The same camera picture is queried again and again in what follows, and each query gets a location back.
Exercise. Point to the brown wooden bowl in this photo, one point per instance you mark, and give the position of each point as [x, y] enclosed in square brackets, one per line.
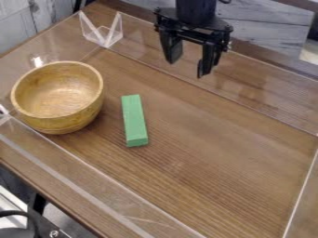
[58, 97]

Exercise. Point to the black table clamp mount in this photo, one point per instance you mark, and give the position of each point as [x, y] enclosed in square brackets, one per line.
[43, 227]

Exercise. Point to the black table leg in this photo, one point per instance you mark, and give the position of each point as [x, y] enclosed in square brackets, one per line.
[38, 203]

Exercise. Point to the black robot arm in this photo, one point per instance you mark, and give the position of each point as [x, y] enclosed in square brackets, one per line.
[192, 21]

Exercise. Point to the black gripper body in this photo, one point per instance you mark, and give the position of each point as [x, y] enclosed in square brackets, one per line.
[212, 31]

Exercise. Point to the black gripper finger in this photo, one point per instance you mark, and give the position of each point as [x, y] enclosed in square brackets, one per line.
[210, 59]
[173, 45]

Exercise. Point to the green rectangular block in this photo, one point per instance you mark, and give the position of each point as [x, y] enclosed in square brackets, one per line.
[136, 126]

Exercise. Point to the clear acrylic corner bracket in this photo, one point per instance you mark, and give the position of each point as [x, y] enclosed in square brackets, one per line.
[105, 36]

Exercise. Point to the clear acrylic barrier wall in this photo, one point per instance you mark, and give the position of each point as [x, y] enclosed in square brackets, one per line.
[229, 170]

